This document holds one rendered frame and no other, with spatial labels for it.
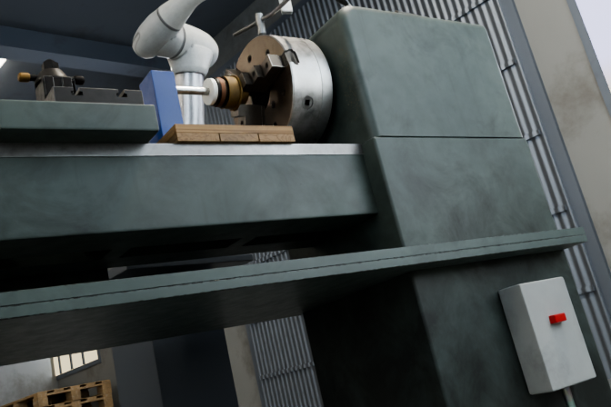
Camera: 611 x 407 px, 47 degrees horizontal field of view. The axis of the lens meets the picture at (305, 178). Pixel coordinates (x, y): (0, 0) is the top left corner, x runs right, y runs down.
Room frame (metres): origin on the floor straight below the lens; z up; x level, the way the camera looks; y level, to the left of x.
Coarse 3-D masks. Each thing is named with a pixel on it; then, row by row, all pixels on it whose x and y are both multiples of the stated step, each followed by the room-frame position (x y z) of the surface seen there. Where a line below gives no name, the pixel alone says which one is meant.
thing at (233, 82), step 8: (216, 80) 1.63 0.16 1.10; (224, 80) 1.64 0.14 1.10; (232, 80) 1.65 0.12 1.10; (240, 80) 1.65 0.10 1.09; (224, 88) 1.63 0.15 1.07; (232, 88) 1.64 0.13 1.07; (240, 88) 1.65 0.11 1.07; (224, 96) 1.64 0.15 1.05; (232, 96) 1.65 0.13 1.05; (240, 96) 1.66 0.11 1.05; (248, 96) 1.69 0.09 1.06; (216, 104) 1.65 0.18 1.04; (224, 104) 1.67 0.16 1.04; (232, 104) 1.67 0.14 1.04
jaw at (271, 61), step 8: (272, 56) 1.62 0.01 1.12; (280, 56) 1.63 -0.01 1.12; (288, 56) 1.63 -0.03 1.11; (264, 64) 1.63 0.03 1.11; (272, 64) 1.61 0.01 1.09; (280, 64) 1.62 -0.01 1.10; (296, 64) 1.63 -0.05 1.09; (256, 72) 1.63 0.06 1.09; (264, 72) 1.64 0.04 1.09; (272, 72) 1.63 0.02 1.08; (280, 72) 1.64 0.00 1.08; (248, 80) 1.65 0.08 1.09; (256, 80) 1.64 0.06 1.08; (264, 80) 1.65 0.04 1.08; (272, 80) 1.67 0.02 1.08; (248, 88) 1.66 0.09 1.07; (256, 88) 1.68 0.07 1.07; (264, 88) 1.69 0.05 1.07
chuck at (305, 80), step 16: (256, 48) 1.71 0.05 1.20; (272, 48) 1.66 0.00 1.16; (288, 48) 1.63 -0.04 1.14; (304, 48) 1.66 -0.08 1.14; (240, 64) 1.79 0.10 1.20; (256, 64) 1.73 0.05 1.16; (288, 64) 1.62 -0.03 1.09; (304, 64) 1.64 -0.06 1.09; (288, 80) 1.63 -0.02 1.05; (304, 80) 1.64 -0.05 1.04; (320, 80) 1.67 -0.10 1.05; (272, 96) 1.70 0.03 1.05; (288, 96) 1.64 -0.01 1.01; (304, 96) 1.65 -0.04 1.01; (320, 96) 1.68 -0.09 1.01; (272, 112) 1.71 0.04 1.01; (288, 112) 1.66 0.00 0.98; (304, 112) 1.67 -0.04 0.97; (304, 128) 1.71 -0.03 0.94
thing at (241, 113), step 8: (240, 104) 1.69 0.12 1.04; (248, 104) 1.70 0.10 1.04; (232, 112) 1.71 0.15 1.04; (240, 112) 1.69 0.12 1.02; (248, 112) 1.71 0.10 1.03; (256, 112) 1.72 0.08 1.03; (264, 112) 1.74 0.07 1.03; (240, 120) 1.73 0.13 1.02; (248, 120) 1.71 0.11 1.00; (256, 120) 1.73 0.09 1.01; (264, 120) 1.74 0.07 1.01
